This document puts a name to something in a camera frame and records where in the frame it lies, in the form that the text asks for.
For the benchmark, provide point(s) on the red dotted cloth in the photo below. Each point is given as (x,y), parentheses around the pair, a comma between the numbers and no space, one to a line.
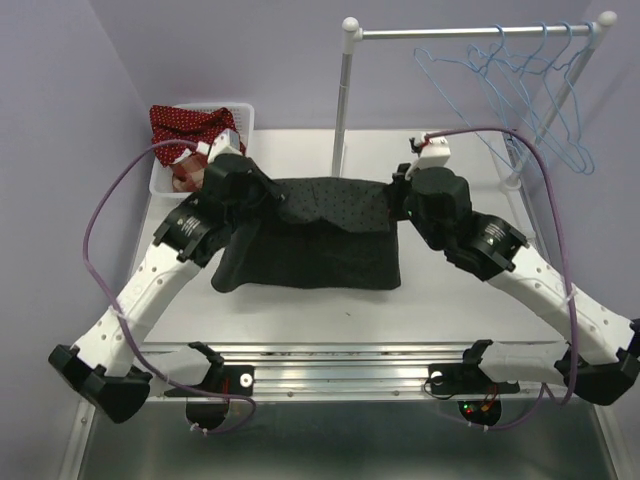
(170,123)

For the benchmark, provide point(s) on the dark dotted skirt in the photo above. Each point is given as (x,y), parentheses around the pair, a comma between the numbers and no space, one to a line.
(326,233)

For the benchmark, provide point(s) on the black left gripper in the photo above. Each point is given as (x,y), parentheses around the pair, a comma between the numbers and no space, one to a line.
(272,195)

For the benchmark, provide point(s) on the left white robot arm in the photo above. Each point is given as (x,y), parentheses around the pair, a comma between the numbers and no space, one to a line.
(105,365)

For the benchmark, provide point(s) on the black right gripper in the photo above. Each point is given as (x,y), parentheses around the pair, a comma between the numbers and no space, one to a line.
(398,188)

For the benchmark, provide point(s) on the aluminium mounting rail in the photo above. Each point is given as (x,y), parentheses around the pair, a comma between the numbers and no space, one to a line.
(371,371)

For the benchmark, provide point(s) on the blue wire hanger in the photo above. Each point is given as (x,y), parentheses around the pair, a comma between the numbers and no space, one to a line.
(456,84)
(503,75)
(580,100)
(535,92)

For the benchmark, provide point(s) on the white perforated plastic basket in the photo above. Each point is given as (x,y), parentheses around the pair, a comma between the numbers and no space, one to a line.
(160,184)

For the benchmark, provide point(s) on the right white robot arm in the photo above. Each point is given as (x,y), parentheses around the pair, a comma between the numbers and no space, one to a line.
(598,355)

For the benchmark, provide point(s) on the orange plaid cloth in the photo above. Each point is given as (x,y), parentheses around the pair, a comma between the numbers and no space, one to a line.
(188,174)

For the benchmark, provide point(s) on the white clothes rack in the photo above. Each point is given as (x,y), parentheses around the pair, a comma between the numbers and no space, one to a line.
(508,153)

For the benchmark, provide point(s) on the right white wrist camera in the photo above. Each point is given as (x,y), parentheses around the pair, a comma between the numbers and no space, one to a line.
(431,152)

